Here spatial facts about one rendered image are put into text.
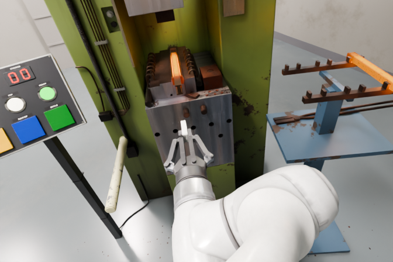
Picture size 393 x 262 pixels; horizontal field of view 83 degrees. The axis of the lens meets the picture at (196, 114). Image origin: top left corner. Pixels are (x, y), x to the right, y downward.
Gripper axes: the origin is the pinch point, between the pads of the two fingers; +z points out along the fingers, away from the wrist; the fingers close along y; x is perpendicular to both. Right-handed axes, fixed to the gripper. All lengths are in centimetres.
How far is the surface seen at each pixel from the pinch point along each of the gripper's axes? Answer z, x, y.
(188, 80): 35.2, -1.5, 4.5
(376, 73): 9, 2, 67
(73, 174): 25, -34, -57
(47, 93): 23, 9, -46
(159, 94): 35.2, -5.7, -9.1
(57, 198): 67, -100, -114
